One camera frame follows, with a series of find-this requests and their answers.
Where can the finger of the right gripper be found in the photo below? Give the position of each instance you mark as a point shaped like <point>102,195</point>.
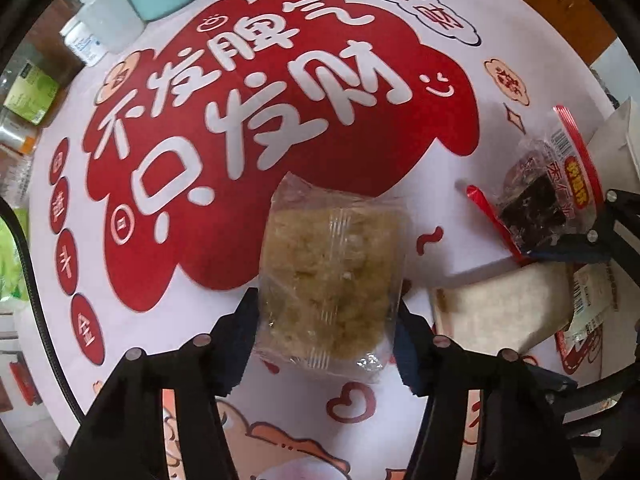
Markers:
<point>600,242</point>

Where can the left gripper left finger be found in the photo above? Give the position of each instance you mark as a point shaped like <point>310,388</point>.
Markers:
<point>149,397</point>

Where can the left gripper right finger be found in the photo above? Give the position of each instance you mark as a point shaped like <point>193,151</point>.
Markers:
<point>501,403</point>

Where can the dark date snack red wrapper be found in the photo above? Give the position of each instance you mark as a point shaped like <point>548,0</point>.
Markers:
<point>552,190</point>

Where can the clear rice cracker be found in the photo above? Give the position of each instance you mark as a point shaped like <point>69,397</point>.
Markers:
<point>330,278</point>

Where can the white grey orange snack pouch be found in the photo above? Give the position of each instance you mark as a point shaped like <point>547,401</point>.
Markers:
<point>594,296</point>

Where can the white plastic storage bin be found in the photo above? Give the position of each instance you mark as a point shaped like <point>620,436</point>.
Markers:
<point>614,149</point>

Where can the beige wafer cracker pack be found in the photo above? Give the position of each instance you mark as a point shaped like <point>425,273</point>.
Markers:
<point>516,310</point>

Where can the green tissue pack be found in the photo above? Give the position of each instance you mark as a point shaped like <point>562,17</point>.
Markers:
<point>12,282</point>

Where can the green label glass bottle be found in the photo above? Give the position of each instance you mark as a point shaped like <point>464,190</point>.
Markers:
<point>26,89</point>

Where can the white squeeze bottle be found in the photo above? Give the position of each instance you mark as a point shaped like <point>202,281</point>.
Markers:
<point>114,22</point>

